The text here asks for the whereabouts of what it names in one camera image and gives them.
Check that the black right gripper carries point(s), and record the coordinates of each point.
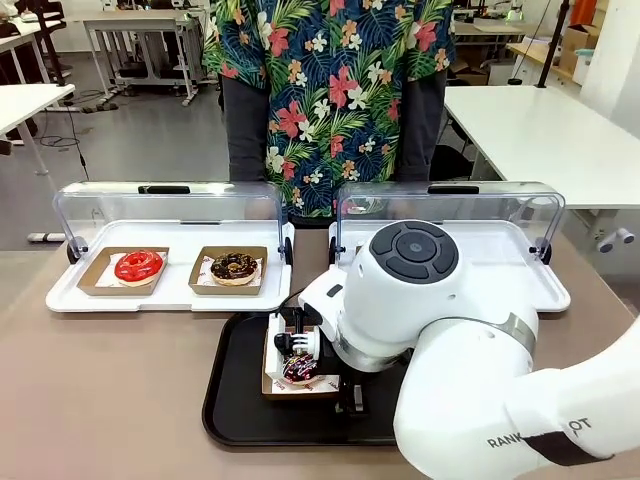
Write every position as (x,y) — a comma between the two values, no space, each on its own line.
(329,362)

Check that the brown cardboard donut box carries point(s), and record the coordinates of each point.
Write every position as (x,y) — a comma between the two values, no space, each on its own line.
(90,286)
(300,398)
(225,291)

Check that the chocolate sprinkle donut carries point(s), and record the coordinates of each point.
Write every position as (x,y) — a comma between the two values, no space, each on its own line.
(300,372)

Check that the person's right forearm dark sleeve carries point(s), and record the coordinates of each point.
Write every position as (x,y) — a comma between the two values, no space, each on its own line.
(245,130)

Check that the person's left forearm dark sleeve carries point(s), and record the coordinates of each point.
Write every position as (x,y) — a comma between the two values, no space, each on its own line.
(420,130)

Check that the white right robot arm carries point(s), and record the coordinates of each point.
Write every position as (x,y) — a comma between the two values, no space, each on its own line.
(450,325)

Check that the black serving tray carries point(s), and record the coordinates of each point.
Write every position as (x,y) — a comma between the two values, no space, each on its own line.
(240,400)

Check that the chocolate nut donut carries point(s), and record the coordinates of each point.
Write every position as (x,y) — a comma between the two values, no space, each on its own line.
(222,272)

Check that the white donut display tray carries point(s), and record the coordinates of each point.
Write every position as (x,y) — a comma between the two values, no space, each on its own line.
(547,287)
(175,303)

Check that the red glazed donut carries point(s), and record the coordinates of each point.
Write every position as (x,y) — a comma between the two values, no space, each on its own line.
(125,270)

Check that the clear plastic display lid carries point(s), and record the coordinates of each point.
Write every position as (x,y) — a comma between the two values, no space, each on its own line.
(150,205)
(500,210)

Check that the floral hawaiian shirt torso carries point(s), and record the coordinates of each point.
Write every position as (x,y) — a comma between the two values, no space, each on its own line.
(340,100)

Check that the white table foot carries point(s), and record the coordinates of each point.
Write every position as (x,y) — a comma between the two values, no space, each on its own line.
(617,240)

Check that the large white table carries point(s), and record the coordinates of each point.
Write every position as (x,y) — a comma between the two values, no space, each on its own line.
(540,140)

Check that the black stand pole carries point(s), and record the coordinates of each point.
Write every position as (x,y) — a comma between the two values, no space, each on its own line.
(550,45)

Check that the open cardboard box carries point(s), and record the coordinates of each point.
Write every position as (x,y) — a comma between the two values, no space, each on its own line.
(577,45)

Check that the small white table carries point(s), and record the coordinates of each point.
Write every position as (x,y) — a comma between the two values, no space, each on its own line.
(30,105)

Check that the black office chair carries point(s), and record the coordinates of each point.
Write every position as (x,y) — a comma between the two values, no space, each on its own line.
(52,45)

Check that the white frame desk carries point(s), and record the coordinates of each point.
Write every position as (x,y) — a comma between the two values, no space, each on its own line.
(140,25)

